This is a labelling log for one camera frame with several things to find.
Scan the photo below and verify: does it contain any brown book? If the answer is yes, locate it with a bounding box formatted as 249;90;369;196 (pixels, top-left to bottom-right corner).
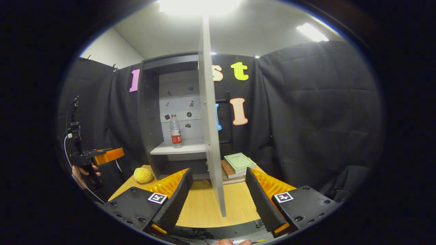
221;159;246;180

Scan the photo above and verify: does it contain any pale yellow bread bun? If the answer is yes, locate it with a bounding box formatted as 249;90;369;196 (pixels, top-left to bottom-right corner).
133;167;154;184

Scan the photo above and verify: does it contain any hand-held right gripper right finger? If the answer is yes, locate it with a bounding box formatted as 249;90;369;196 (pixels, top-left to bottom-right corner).
245;167;341;238

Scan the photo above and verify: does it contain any clear plastic bottle red cap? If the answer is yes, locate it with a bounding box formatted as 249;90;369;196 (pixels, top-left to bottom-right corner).
170;114;183;148

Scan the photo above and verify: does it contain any dark grey cabinet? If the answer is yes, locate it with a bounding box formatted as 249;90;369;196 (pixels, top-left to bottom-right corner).
137;52;218;181

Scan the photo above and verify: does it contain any grey book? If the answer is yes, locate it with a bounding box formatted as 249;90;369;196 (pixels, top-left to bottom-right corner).
222;174;246;185

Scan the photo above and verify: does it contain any large ceiling light panel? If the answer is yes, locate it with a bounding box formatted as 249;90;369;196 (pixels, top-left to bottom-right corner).
157;0;244;16

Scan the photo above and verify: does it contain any black cabinet door handle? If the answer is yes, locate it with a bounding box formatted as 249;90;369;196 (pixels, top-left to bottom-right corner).
215;91;235;154

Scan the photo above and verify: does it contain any narrow ceiling light panel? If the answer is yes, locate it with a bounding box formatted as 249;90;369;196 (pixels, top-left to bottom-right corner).
296;23;330;42

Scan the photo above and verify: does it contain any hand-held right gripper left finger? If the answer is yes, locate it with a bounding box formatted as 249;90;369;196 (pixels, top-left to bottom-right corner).
102;167;194;236

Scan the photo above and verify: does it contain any black backdrop cloth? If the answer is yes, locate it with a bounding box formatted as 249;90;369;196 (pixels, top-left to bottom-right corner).
56;41;385;205

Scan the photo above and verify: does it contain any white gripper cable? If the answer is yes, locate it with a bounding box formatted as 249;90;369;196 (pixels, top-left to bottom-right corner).
63;134;106;205

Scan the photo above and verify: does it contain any tangle of black cables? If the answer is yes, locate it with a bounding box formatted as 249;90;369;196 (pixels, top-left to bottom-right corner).
167;225;273;245

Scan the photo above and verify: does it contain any white cabinet shelf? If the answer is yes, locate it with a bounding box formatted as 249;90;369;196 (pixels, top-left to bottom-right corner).
150;140;208;156

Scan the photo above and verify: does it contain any green notebook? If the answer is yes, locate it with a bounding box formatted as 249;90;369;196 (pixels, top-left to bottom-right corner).
224;152;256;174

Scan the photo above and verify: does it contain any light grey cabinet door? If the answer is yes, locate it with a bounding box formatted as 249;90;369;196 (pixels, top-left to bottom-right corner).
198;15;228;217

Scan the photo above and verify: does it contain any black chair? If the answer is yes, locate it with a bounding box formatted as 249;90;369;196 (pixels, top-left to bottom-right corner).
320;166;370;203

